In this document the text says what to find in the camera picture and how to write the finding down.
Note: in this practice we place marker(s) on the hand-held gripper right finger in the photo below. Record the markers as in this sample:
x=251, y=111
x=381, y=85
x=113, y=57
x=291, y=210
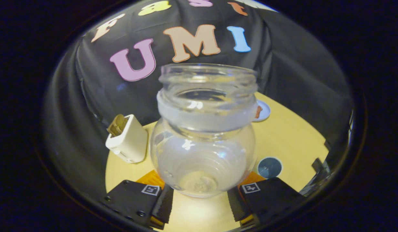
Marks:
x=235, y=204

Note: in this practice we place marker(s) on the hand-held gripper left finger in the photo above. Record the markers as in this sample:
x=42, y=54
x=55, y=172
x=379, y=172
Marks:
x=163, y=206

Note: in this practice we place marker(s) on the clear glass bottle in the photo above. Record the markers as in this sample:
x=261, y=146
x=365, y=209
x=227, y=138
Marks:
x=203, y=129

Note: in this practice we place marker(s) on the white toaster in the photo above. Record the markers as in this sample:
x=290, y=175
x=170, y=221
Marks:
x=131, y=141

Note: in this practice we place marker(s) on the wooden table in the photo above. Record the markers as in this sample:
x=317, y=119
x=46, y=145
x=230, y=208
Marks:
x=289, y=145

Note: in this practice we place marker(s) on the brown bread slice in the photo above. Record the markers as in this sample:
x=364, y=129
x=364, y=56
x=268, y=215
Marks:
x=117, y=125

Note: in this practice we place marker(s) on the brown food piece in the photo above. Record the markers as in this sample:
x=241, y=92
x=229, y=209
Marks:
x=258, y=111

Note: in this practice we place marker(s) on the light blue plate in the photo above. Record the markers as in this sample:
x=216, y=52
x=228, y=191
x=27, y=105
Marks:
x=266, y=111

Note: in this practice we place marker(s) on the black backdrop cloth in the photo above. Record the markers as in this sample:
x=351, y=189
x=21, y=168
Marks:
x=298, y=74

